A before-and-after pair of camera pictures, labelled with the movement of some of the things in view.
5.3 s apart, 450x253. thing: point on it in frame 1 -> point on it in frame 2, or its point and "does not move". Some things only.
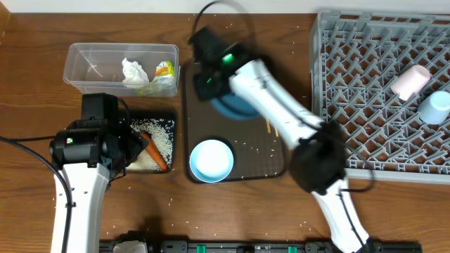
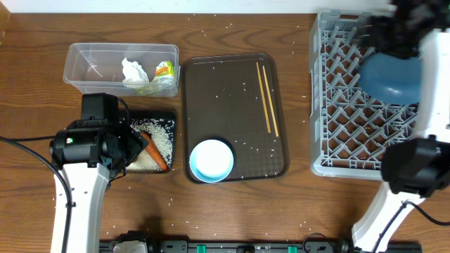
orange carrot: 155,153 does not move
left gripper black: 136,143 does not move
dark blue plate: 235,107 -> 392,78
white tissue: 134,76 does not move
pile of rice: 157,156 does not move
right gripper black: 209,91 -> 370,29
